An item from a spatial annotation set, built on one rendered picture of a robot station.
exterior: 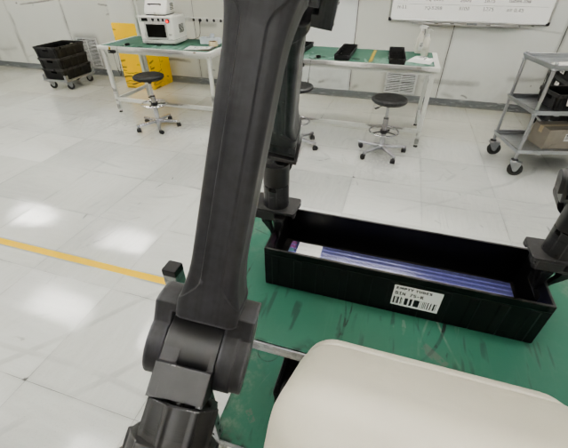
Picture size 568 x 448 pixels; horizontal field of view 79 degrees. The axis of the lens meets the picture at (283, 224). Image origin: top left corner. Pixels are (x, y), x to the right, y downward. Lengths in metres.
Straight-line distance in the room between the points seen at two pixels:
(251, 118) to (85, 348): 1.92
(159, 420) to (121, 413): 1.49
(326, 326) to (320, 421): 0.58
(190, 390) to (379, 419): 0.21
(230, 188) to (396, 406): 0.19
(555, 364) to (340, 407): 0.72
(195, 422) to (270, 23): 0.34
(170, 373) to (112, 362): 1.65
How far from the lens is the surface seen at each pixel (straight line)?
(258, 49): 0.28
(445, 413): 0.22
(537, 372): 0.85
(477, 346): 0.84
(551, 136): 4.00
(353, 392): 0.21
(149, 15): 4.86
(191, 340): 0.37
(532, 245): 0.83
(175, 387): 0.37
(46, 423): 1.98
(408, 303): 0.80
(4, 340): 2.39
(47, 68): 6.79
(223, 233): 0.30
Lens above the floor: 1.57
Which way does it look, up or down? 37 degrees down
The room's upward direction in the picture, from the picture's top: straight up
